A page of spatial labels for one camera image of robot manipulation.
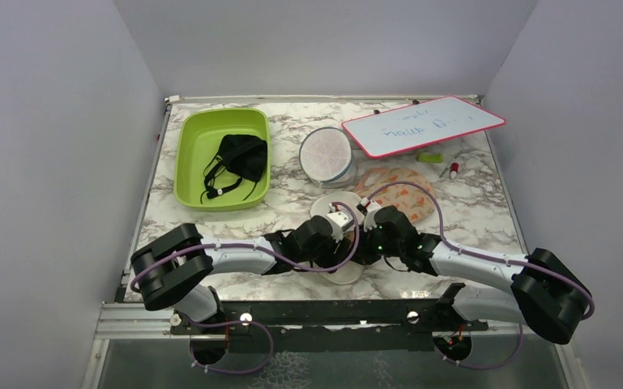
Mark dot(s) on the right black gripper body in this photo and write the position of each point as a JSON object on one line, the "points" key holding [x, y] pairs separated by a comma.
{"points": [[373, 245]]}

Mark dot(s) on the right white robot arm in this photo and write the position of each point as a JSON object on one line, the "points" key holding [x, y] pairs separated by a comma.
{"points": [[536, 290]]}

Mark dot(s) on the black bra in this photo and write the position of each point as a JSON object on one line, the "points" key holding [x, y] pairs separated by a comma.
{"points": [[243, 155]]}

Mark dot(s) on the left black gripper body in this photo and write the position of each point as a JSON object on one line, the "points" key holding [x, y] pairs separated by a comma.
{"points": [[326, 255]]}

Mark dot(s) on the floral fabric pouch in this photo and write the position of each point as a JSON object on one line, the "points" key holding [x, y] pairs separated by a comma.
{"points": [[411, 201]]}

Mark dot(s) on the green plastic tray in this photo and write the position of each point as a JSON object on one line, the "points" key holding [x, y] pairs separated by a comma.
{"points": [[199, 140]]}

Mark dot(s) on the pink framed whiteboard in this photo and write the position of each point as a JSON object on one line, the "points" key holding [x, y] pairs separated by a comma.
{"points": [[414, 126]]}

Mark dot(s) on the green eraser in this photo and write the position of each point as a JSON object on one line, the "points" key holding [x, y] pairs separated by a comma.
{"points": [[431, 158]]}

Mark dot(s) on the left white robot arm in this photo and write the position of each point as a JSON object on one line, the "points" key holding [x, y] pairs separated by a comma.
{"points": [[169, 271]]}

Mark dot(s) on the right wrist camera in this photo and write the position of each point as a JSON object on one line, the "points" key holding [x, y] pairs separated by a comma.
{"points": [[369, 210]]}

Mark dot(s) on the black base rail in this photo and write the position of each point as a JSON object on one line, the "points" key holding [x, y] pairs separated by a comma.
{"points": [[328, 326]]}

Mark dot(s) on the red capped marker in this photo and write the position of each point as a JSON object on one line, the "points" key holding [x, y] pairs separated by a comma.
{"points": [[451, 171]]}

